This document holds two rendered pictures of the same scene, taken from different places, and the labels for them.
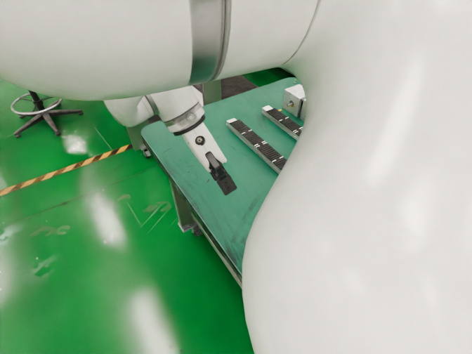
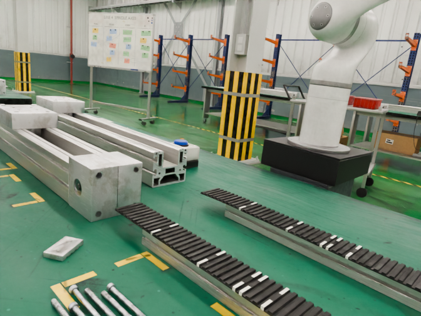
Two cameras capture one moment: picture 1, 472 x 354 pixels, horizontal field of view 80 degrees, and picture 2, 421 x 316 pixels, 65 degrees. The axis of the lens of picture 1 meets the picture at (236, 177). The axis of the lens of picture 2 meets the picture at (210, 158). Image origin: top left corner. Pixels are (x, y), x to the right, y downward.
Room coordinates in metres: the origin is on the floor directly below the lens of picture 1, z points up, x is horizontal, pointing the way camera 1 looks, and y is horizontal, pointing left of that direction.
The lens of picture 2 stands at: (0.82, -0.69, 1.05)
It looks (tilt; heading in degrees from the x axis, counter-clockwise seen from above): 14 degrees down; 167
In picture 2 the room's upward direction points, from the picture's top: 6 degrees clockwise
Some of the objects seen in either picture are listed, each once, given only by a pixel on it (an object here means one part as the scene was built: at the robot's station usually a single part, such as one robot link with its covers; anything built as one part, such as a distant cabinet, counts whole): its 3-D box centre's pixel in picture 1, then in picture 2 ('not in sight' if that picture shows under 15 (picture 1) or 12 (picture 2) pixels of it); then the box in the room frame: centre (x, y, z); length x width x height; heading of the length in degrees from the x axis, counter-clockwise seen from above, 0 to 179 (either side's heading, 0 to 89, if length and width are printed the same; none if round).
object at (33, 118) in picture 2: not in sight; (25, 120); (-0.17, -0.99, 0.87); 0.16 x 0.11 x 0.07; 33
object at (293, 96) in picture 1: (296, 101); not in sight; (1.15, -0.28, 0.83); 0.11 x 0.10 x 0.10; 124
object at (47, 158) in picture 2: not in sight; (26, 138); (-0.17, -0.99, 0.82); 0.80 x 0.10 x 0.09; 33
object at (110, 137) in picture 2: not in sight; (91, 134); (-0.28, -0.83, 0.82); 0.80 x 0.10 x 0.09; 33
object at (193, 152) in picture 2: not in sight; (177, 155); (-0.11, -0.57, 0.81); 0.10 x 0.08 x 0.06; 123
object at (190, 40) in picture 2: not in sight; (180, 68); (-10.42, 0.62, 1.10); 3.30 x 0.90 x 2.20; 34
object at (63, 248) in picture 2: not in sight; (64, 247); (0.36, -0.79, 0.78); 0.05 x 0.03 x 0.01; 156
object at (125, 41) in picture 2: not in sight; (119, 68); (-5.95, -1.05, 0.97); 1.51 x 0.50 x 1.95; 54
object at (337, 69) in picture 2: not in sight; (344, 46); (-0.13, -0.10, 1.16); 0.19 x 0.12 x 0.24; 113
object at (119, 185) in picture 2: not in sight; (111, 182); (0.19, -0.73, 0.83); 0.12 x 0.09 x 0.10; 123
